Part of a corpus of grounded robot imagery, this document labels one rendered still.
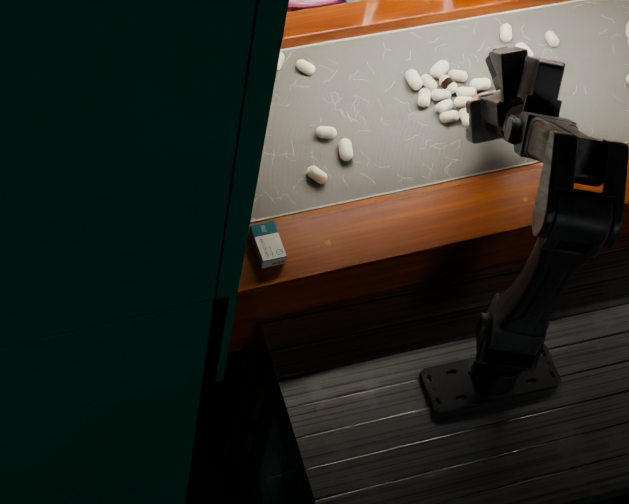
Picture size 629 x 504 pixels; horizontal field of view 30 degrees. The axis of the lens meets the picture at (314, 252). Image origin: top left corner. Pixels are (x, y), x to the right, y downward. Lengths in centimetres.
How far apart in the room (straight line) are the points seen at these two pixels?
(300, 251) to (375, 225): 12
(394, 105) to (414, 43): 14
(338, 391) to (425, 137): 43
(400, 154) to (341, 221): 18
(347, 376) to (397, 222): 23
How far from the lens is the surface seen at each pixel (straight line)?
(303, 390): 165
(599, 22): 208
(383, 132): 181
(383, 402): 166
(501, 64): 171
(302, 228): 166
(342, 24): 191
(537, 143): 156
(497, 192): 176
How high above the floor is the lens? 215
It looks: 58 degrees down
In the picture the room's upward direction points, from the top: 15 degrees clockwise
